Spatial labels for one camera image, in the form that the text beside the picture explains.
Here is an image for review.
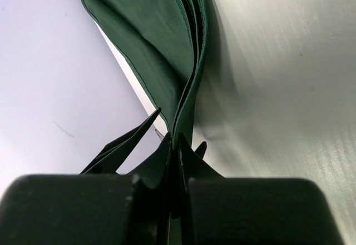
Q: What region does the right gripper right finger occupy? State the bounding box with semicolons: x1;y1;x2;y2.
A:
177;136;338;244

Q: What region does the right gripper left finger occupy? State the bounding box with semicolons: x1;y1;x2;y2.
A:
1;134;172;244

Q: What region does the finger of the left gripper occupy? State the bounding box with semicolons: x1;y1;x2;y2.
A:
195;141;207;159
80;108;161;174

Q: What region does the dark green cloth napkin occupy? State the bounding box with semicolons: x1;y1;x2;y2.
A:
81;0;208;142

